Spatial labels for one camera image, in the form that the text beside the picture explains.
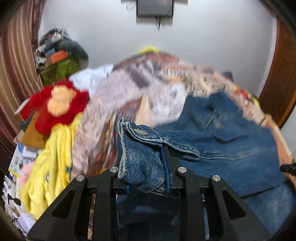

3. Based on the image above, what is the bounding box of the blue denim jacket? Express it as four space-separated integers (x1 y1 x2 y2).
117 92 295 240

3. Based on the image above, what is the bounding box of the yellow garment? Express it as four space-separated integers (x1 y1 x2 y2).
20 113 83 220

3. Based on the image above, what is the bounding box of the brown wooden door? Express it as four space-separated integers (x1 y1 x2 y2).
259 19 295 128

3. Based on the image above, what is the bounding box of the red plush toy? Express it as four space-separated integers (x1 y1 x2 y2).
20 78 90 136

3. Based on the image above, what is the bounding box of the printed comic pattern bedsheet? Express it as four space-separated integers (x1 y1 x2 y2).
70 52 292 181

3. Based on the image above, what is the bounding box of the white cloth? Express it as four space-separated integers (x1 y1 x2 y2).
69 64 114 98

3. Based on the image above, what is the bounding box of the green storage box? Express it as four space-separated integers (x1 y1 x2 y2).
40 56 81 86

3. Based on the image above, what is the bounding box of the orange box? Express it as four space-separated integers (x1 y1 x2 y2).
45 50 68 68

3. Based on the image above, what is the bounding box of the dark grey bag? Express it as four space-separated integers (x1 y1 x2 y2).
55 40 89 69

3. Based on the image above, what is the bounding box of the yellow pillow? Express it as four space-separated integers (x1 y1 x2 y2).
139 46 160 55

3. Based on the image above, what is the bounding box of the striped brown curtain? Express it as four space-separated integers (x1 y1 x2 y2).
1 1 45 164

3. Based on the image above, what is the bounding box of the black wall-mounted television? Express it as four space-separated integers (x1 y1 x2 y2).
137 0 174 17

